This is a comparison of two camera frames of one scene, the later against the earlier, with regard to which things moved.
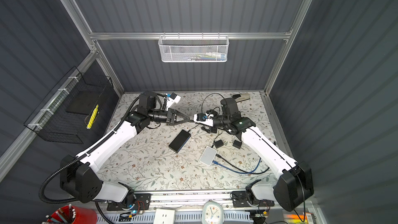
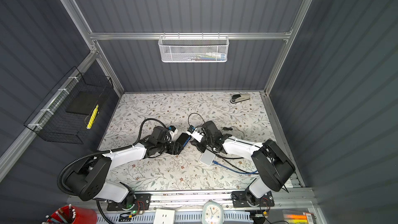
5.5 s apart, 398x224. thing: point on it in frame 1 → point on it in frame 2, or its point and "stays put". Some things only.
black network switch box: [179, 141] stays put
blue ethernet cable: [241, 172] stays put
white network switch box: [208, 155] stays put
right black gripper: [212, 129] → [198, 144]
